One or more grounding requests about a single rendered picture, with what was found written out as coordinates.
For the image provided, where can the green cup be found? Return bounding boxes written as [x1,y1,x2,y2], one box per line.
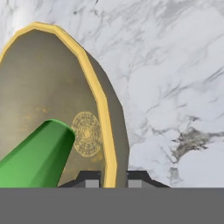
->
[0,118,77,189]

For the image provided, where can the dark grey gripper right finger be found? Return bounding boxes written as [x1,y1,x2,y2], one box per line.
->
[126,170,172,189]

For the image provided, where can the grey bowl with yellow rim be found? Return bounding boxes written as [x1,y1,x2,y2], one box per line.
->
[0,21,130,189]

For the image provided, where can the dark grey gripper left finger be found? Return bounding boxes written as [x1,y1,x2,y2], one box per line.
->
[58,170,102,189]

